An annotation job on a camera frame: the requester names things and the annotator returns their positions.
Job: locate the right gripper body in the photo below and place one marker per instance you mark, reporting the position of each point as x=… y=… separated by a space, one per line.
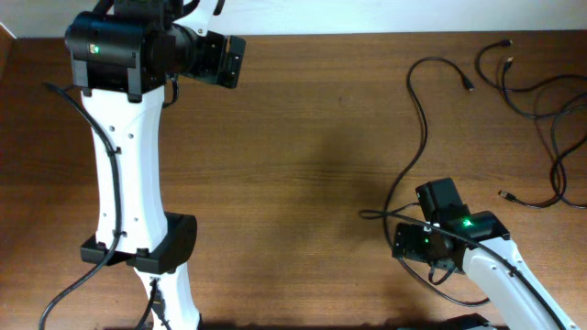
x=404 y=241

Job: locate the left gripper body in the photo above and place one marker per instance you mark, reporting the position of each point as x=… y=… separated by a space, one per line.
x=227 y=61

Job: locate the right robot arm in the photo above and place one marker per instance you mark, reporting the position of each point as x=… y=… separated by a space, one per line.
x=453 y=239

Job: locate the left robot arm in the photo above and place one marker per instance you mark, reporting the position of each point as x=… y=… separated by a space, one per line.
x=125 y=54

